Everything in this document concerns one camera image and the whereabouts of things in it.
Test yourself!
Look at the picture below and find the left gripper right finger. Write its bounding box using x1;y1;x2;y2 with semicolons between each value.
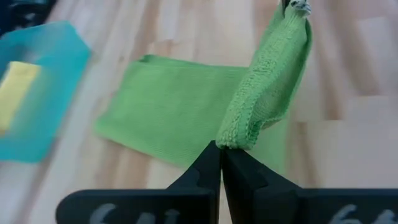
222;146;398;224

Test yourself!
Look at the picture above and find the green microfiber towel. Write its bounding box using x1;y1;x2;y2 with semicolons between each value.
95;0;313;177

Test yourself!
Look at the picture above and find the teal plastic basket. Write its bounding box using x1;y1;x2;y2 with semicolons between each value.
0;20;91;164

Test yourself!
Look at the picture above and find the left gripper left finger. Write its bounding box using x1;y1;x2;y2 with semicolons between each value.
55;139;222;224

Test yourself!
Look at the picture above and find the yellow microfiber towel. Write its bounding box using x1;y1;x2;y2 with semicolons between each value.
0;61;41;133

